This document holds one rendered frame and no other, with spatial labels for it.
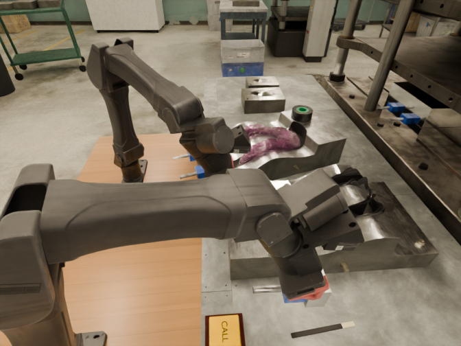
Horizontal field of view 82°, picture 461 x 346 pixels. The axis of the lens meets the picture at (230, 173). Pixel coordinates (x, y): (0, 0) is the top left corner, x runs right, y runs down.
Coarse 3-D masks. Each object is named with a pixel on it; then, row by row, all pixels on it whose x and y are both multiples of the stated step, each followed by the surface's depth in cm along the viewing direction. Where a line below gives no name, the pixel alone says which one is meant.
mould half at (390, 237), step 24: (336, 168) 76; (360, 192) 69; (384, 192) 79; (384, 216) 63; (408, 216) 72; (384, 240) 58; (408, 240) 66; (240, 264) 60; (264, 264) 61; (336, 264) 63; (360, 264) 64; (384, 264) 65; (408, 264) 66
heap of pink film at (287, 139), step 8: (248, 128) 97; (256, 128) 97; (264, 128) 98; (272, 128) 103; (280, 128) 100; (288, 128) 101; (248, 136) 96; (272, 136) 99; (280, 136) 97; (288, 136) 97; (296, 136) 98; (256, 144) 91; (264, 144) 89; (272, 144) 88; (280, 144) 90; (288, 144) 92; (296, 144) 95; (248, 152) 90; (256, 152) 89; (264, 152) 88; (240, 160) 91; (248, 160) 90
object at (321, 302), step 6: (252, 288) 49; (258, 288) 48; (264, 288) 48; (270, 288) 48; (276, 288) 48; (330, 288) 46; (282, 294) 49; (312, 294) 46; (324, 294) 46; (330, 294) 46; (288, 300) 47; (294, 300) 47; (300, 300) 47; (306, 300) 48; (312, 300) 47; (318, 300) 47; (324, 300) 47; (306, 306) 48; (312, 306) 49; (318, 306) 49
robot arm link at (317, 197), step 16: (320, 176) 35; (288, 192) 35; (304, 192) 34; (320, 192) 33; (336, 192) 34; (304, 208) 33; (320, 208) 35; (336, 208) 35; (256, 224) 29; (272, 224) 30; (288, 224) 31; (320, 224) 36; (272, 240) 32
